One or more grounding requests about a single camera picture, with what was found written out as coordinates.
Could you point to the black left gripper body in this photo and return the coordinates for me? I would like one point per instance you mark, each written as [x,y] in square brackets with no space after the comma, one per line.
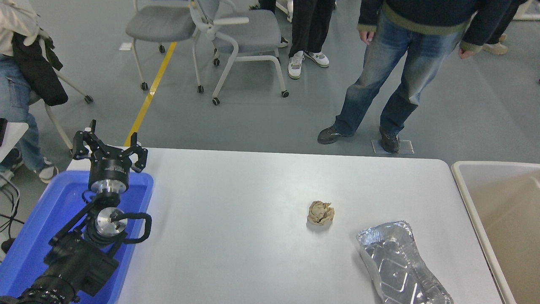
[109,169]

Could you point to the standing person's right hand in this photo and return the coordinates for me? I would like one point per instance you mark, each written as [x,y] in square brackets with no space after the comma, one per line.
[366,36]

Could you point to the standing person's left hand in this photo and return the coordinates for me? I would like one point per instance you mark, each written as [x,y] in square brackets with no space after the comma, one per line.
[466,52]

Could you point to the white-legged wheeled chair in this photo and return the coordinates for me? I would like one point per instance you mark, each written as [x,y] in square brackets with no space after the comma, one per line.
[59,126]

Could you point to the small white table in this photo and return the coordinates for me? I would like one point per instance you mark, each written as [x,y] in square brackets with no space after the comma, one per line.
[14,134]

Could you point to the blue plastic tray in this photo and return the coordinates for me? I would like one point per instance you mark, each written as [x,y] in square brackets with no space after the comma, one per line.
[42,219]

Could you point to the black draped jacket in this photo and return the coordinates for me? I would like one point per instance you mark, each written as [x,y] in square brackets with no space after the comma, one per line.
[40,71]

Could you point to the seated person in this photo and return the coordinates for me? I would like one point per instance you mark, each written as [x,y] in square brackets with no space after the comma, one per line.
[12,97]

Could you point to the white floor outlet cover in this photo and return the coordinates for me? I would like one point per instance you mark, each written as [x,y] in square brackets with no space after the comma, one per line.
[125,46]

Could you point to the grey armless wheeled chair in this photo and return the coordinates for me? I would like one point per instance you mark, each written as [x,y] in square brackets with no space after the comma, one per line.
[160,23]

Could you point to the grey wheeled chair with armrest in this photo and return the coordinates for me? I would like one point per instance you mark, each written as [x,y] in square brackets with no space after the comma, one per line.
[249,31]

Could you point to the crumpled tan paper ball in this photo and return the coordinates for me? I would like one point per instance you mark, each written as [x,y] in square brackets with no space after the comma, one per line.
[320,213]

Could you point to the walking person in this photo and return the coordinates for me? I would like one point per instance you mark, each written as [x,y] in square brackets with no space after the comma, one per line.
[310,25]

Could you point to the clear floor plate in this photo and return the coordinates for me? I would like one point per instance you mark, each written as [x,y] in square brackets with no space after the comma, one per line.
[407,146]

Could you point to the standing person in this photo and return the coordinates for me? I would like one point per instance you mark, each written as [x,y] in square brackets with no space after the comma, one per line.
[400,55]

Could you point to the crumpled foil tray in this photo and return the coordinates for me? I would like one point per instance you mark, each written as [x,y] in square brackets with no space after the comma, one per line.
[400,266]

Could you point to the large pale bin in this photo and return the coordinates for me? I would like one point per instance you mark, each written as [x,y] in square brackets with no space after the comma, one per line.
[510,219]

